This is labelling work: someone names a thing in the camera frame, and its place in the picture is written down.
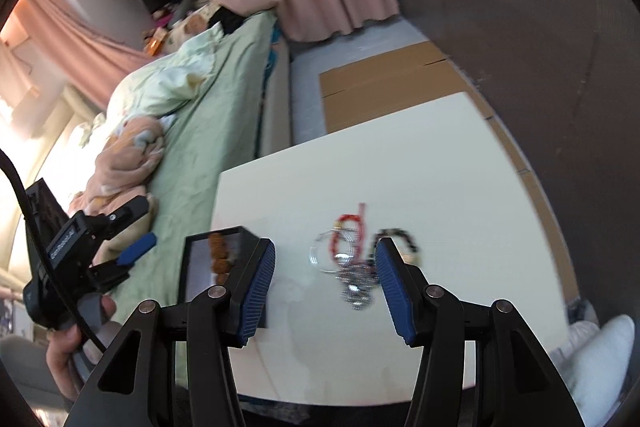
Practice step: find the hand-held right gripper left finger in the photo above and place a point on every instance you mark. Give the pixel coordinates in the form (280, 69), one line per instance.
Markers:
(257, 292)

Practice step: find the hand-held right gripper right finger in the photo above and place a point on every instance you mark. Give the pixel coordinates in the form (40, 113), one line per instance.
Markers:
(392, 292)

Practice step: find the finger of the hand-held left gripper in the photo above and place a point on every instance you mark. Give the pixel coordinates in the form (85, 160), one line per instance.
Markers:
(127, 212)
(137, 249)

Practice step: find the black jewelry box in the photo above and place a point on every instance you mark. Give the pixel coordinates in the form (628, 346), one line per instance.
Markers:
(197, 267)

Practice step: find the person's left hand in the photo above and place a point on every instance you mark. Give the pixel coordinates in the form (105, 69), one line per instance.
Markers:
(62, 362)

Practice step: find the pink printed blanket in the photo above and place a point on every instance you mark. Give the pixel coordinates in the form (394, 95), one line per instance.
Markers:
(130, 157)

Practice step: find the bed with green sheet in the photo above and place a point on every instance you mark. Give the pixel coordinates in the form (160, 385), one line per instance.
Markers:
(200, 117)

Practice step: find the light green quilt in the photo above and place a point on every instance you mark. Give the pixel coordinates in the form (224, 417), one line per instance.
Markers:
(165, 77)

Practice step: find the brown cardboard sheet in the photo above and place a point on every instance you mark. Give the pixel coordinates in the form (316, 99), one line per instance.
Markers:
(390, 82)

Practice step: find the person's white sock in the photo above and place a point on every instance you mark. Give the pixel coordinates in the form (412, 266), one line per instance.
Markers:
(600, 367)

